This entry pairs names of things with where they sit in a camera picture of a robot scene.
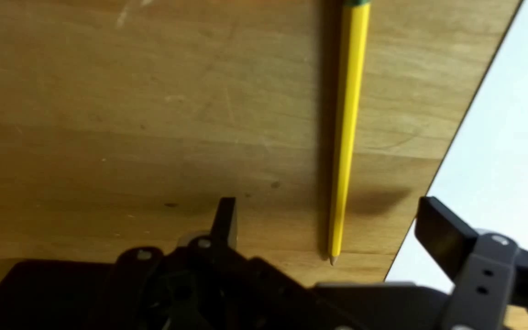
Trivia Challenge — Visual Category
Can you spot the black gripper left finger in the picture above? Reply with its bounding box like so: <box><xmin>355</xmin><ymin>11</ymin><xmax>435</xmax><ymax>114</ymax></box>
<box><xmin>111</xmin><ymin>196</ymin><xmax>316</xmax><ymax>330</ymax></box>

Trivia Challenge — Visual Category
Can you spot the yellow pencil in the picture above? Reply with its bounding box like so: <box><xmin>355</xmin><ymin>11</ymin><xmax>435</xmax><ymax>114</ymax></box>
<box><xmin>327</xmin><ymin>0</ymin><xmax>375</xmax><ymax>266</ymax></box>

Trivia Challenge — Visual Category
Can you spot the wooden desk with hutch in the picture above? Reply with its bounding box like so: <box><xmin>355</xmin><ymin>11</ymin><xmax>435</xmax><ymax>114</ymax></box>
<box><xmin>0</xmin><ymin>0</ymin><xmax>527</xmax><ymax>330</ymax></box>

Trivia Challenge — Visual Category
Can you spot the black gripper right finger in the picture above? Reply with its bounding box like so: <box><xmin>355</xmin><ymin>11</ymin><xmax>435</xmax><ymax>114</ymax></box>
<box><xmin>415</xmin><ymin>194</ymin><xmax>528</xmax><ymax>330</ymax></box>

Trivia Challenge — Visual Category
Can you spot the white paper sheet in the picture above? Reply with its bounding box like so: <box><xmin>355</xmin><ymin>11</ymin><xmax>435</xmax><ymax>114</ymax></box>
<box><xmin>386</xmin><ymin>0</ymin><xmax>528</xmax><ymax>295</ymax></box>

